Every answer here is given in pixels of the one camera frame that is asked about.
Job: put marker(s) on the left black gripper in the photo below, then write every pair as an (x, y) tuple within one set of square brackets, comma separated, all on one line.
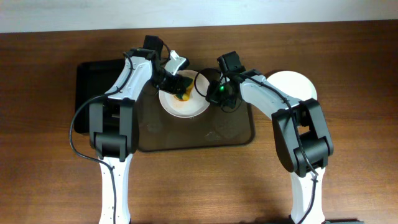
[(179, 84)]

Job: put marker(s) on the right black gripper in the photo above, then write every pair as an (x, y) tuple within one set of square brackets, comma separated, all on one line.
[(216, 96)]

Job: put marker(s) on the yellow green sponge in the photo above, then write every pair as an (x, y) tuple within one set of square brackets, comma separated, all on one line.
[(187, 85)]

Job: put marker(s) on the white plate with orange stain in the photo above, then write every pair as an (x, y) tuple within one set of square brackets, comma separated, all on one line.
[(192, 107)]

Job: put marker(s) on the pale green plate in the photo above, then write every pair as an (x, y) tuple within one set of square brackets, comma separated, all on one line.
[(294, 84)]

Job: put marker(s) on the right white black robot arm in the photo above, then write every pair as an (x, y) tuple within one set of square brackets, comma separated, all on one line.
[(302, 139)]

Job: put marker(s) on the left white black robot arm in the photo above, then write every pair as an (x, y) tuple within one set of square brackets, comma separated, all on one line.
[(114, 151)]

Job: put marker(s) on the large brown tray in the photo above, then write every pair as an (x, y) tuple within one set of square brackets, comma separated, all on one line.
[(161, 131)]

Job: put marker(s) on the dark base plate corner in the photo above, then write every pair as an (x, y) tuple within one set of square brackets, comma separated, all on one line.
[(343, 222)]

